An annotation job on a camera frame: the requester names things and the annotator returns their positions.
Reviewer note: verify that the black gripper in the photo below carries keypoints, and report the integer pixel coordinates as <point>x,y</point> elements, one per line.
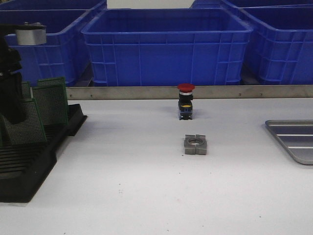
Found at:
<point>10,84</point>

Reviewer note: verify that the green perforated circuit board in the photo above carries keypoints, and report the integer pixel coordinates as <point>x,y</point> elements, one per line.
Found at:
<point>51,103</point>
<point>29,131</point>

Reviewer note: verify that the rear left green circuit board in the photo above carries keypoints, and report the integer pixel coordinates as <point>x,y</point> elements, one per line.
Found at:
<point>26,90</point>

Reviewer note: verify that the rear right green circuit board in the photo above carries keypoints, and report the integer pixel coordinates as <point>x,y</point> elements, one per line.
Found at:
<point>52,81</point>

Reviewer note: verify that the black slotted board rack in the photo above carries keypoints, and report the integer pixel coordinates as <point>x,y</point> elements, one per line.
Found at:
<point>24,168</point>

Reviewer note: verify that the silver metal tray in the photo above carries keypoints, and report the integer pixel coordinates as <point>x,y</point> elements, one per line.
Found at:
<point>295,136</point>

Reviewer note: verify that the left blue plastic crate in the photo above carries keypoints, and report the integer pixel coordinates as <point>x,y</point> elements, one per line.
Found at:
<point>64,54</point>

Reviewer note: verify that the blue plastic crate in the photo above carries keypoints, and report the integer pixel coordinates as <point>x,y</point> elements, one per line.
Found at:
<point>64,54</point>
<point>280,50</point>
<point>166,47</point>

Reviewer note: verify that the far left blue crate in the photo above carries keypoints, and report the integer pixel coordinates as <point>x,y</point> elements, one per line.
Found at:
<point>52,4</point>

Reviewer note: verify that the red emergency stop button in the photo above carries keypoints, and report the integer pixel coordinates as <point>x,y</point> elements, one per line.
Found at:
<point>185,101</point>

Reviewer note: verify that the centre blue plastic crate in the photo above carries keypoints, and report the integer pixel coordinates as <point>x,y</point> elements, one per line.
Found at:
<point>166,47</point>

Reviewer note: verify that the grey metal clamp block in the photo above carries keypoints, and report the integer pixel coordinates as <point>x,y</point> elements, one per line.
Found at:
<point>195,145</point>

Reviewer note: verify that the far right blue crate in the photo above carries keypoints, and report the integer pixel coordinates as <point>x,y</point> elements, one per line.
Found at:
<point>248,3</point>

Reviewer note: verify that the right blue plastic crate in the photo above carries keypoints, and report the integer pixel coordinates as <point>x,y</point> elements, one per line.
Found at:
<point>280,50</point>

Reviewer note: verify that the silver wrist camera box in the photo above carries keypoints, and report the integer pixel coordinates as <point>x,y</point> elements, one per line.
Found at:
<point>31,34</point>

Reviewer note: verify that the metal table edge rail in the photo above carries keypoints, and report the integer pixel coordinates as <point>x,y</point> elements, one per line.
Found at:
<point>200,92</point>

